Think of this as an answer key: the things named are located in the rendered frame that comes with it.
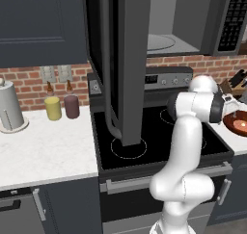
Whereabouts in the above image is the round glass microwave plate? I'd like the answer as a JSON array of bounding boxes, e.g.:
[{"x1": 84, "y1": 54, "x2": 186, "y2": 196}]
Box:
[{"x1": 147, "y1": 34, "x2": 177, "y2": 52}]

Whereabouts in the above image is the grey microwave door handle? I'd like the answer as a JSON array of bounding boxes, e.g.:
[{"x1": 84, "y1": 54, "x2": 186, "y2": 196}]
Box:
[{"x1": 98, "y1": 0, "x2": 124, "y2": 141}]

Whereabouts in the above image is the black dishwasher handle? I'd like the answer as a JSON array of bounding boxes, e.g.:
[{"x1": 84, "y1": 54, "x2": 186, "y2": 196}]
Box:
[{"x1": 0, "y1": 198, "x2": 22, "y2": 214}]

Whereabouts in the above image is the black stove with oven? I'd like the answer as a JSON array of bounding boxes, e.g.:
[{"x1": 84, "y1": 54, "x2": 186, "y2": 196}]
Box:
[{"x1": 87, "y1": 65, "x2": 235, "y2": 234}]

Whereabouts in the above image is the dark blue wall cupboard door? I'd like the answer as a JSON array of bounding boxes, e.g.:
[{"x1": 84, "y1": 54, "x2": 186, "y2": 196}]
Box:
[{"x1": 0, "y1": 0, "x2": 89, "y2": 69}]

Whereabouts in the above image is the silver oven door handle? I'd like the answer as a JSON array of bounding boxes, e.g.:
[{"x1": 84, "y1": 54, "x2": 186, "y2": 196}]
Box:
[{"x1": 105, "y1": 161, "x2": 233, "y2": 195}]

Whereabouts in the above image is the grey wall socket plate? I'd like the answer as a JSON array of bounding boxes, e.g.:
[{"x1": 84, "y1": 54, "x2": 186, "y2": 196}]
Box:
[
  {"x1": 40, "y1": 65, "x2": 58, "y2": 84},
  {"x1": 57, "y1": 64, "x2": 73, "y2": 84}
]

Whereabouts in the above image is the grey microwave oven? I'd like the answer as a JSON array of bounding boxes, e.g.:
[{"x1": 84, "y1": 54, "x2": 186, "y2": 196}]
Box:
[{"x1": 146, "y1": 0, "x2": 247, "y2": 58}]

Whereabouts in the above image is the maroon bottle with brown cap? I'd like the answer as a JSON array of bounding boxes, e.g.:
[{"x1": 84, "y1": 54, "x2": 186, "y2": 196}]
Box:
[{"x1": 63, "y1": 79, "x2": 81, "y2": 120}]

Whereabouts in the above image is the wooden knife block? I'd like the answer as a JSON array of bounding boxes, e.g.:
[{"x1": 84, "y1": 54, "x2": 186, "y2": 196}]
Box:
[{"x1": 219, "y1": 68, "x2": 247, "y2": 98}]

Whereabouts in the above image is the brown bowl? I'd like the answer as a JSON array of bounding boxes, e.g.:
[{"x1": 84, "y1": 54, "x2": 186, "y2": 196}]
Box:
[{"x1": 222, "y1": 110, "x2": 247, "y2": 137}]

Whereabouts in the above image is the dark blue base cupboard door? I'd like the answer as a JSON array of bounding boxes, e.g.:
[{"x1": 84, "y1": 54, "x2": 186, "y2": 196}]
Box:
[
  {"x1": 31, "y1": 176, "x2": 104, "y2": 234},
  {"x1": 206, "y1": 153, "x2": 247, "y2": 226}
]

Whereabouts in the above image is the silver cupboard door handle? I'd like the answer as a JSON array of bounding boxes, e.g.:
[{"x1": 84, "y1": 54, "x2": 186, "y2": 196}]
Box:
[
  {"x1": 216, "y1": 178, "x2": 233, "y2": 206},
  {"x1": 31, "y1": 188, "x2": 47, "y2": 222}
]

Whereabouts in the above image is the grey dishwasher front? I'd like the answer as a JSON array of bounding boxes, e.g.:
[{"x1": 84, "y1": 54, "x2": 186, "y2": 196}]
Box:
[{"x1": 0, "y1": 187, "x2": 46, "y2": 234}]

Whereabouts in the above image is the yellow bottle with brown cap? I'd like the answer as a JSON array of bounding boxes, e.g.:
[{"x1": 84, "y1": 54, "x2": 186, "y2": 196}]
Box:
[{"x1": 43, "y1": 80, "x2": 63, "y2": 122}]

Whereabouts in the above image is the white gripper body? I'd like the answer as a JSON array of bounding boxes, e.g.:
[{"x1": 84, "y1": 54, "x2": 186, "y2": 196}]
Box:
[{"x1": 225, "y1": 94, "x2": 247, "y2": 115}]

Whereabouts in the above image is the dark microwave door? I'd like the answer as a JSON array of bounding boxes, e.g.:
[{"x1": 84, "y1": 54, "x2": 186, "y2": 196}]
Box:
[{"x1": 84, "y1": 0, "x2": 152, "y2": 147}]

